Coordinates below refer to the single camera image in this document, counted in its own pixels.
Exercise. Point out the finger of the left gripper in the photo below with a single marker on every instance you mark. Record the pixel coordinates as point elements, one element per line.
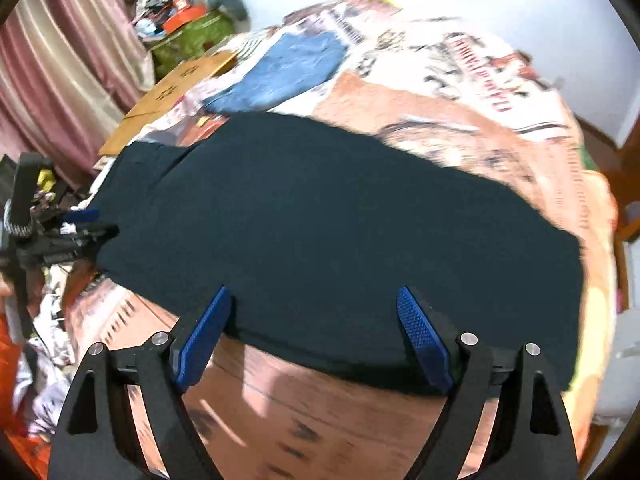
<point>81,216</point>

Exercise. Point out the black pants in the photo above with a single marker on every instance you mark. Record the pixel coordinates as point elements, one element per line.
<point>314,230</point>

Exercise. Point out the newspaper print bed cover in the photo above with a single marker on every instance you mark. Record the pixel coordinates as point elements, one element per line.
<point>262,415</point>

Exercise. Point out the wooden lap desk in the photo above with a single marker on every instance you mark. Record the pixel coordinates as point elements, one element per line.
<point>165,95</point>

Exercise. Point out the orange box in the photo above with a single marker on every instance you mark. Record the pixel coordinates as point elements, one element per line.
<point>183,17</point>

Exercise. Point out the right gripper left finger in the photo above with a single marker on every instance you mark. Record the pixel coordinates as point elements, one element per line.
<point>96,436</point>

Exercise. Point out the striped red curtain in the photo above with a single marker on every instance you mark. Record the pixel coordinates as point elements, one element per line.
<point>70,71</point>

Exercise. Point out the green storage box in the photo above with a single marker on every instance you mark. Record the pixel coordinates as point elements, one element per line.
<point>190,41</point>

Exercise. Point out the folded blue jeans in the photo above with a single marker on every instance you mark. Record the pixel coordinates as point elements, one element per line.
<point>292,66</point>

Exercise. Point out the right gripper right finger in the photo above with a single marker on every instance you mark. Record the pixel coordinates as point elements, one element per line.
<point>531,436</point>

